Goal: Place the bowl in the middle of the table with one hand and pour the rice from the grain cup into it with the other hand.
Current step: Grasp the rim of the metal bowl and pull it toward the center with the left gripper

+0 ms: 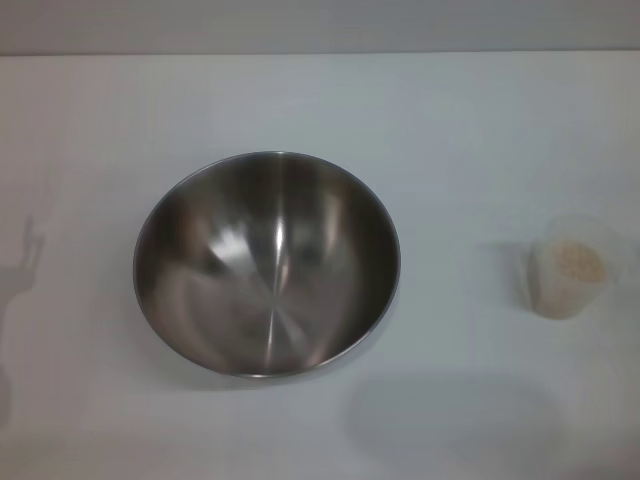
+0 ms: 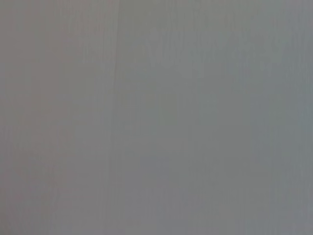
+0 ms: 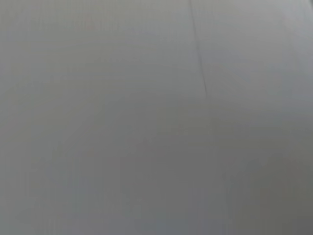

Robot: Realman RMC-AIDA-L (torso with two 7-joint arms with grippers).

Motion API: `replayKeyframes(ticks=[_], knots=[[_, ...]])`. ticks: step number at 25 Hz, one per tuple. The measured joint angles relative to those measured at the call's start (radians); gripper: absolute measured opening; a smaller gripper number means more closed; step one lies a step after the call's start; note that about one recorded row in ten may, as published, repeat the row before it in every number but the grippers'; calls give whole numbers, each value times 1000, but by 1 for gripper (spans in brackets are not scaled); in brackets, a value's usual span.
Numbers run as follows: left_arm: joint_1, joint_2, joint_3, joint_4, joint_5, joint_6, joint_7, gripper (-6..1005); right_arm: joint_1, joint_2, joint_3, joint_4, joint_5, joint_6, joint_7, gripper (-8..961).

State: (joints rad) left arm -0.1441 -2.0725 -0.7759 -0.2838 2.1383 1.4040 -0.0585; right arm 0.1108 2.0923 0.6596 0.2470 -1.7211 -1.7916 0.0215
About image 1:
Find stainless steel mixing bowl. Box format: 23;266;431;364
132;149;402;379

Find clear plastic measuring cup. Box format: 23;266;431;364
519;213;627;321

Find white rice grains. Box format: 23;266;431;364
532;238;610;319

